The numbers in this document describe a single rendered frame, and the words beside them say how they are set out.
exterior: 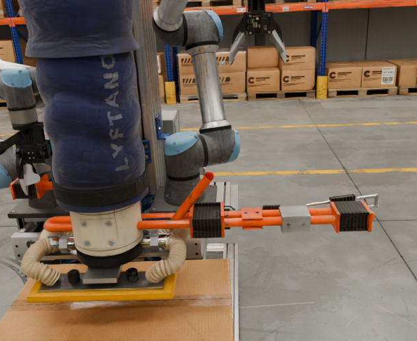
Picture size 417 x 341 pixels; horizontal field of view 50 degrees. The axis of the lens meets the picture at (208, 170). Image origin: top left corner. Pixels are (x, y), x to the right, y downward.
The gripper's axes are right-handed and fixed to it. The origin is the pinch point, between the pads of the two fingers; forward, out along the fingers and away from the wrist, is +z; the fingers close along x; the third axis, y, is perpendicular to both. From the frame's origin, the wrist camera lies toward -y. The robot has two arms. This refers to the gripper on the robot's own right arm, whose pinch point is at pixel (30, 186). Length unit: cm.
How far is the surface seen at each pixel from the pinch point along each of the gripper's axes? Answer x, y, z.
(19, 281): 124, -79, 118
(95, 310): -29.7, 24.2, 24.0
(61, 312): -30.1, 15.5, 24.0
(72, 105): -37, 29, -32
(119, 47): -33, 39, -43
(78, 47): -37, 32, -43
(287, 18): 803, 201, -14
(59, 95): -35, 26, -34
